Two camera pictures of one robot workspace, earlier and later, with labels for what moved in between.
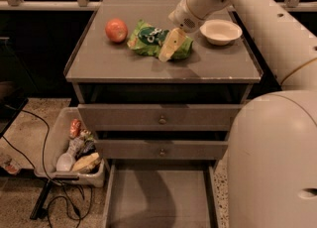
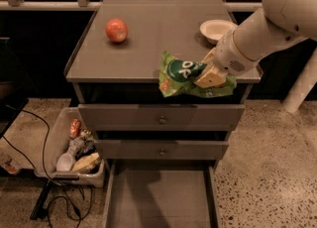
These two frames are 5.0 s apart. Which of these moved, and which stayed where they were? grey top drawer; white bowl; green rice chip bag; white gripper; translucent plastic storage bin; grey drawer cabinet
Moved: white gripper; green rice chip bag
Stayed: translucent plastic storage bin; grey top drawer; white bowl; grey drawer cabinet
